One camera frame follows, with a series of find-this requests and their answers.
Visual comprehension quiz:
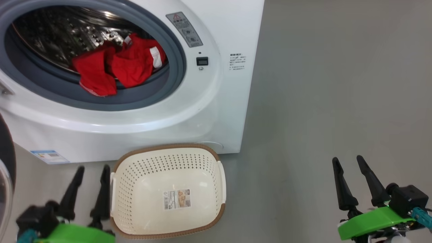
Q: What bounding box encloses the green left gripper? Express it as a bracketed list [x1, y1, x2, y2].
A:
[34, 164, 116, 243]

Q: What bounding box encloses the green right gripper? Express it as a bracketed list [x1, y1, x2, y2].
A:
[332, 155, 419, 243]

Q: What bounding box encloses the washing machine door glass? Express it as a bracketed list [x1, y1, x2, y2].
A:
[0, 113, 17, 234]

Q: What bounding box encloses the red and white jersey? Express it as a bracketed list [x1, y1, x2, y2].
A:
[72, 33, 167, 97]

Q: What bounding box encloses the cream laundry basket brown rim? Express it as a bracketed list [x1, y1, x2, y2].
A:
[110, 143, 227, 240]

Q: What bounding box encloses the printed food package label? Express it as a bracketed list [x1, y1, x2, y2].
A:
[164, 189, 192, 211]

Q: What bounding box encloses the grey rubber door gasket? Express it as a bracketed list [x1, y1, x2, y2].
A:
[0, 0, 187, 111]

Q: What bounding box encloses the white front-load washing machine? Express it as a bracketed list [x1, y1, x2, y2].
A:
[0, 0, 265, 165]

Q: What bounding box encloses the stainless steel washing machine drum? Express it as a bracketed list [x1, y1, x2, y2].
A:
[11, 5, 153, 74]

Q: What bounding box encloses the blue energy label sticker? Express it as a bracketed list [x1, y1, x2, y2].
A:
[30, 150, 71, 165]

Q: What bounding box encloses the round white filter cover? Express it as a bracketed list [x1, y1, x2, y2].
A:
[199, 141, 224, 153]

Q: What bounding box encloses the grey warning sticker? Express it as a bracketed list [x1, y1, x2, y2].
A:
[165, 12, 204, 48]

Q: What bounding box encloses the right camera cable teal plug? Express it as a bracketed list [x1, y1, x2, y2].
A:
[410, 207, 432, 230]

